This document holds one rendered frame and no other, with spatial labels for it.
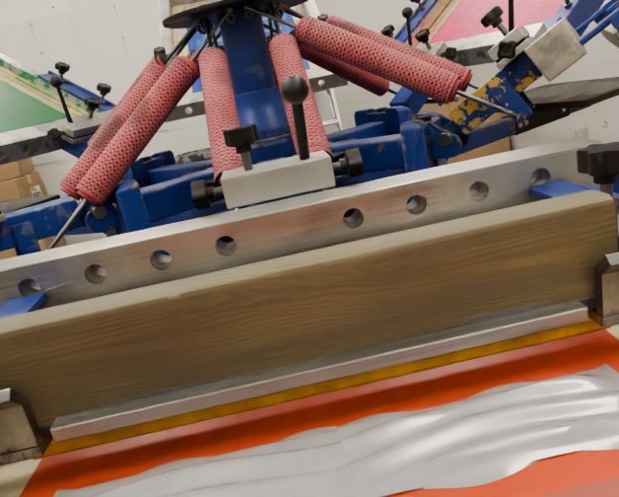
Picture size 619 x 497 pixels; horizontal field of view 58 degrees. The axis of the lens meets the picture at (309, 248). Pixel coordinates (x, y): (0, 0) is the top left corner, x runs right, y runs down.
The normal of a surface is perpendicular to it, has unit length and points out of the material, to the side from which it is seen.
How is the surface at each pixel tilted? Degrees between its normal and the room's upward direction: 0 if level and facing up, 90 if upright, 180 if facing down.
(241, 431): 0
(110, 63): 90
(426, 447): 31
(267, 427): 0
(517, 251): 90
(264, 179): 90
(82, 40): 90
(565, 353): 0
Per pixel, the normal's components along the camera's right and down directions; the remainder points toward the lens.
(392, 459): 0.01, -0.65
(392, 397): -0.19, -0.93
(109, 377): 0.11, 0.29
